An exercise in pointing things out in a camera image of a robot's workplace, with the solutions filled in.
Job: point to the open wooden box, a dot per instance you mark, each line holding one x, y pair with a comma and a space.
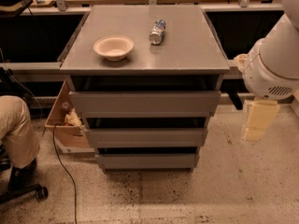
68, 137

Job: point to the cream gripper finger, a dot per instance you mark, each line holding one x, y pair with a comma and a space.
261, 115

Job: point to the black shoe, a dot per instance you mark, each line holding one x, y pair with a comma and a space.
19, 178

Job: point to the crumpled item in box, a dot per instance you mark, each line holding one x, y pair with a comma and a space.
71, 118

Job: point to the grey metal rail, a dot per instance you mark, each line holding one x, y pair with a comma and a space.
102, 67

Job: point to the white paper bowl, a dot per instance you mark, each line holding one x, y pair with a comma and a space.
114, 48

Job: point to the grey bottom drawer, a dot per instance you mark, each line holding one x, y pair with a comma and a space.
151, 161

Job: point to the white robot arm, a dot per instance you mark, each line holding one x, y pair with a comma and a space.
271, 71

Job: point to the lying drink can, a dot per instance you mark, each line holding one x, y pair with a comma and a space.
156, 34

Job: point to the grey drawer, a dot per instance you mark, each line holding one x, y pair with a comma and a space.
151, 161
185, 137
145, 104

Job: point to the grey top drawer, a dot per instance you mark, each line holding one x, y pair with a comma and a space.
145, 104

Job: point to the grey drawer cabinet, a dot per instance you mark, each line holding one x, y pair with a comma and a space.
187, 40

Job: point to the black office chair base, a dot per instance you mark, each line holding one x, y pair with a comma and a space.
40, 192

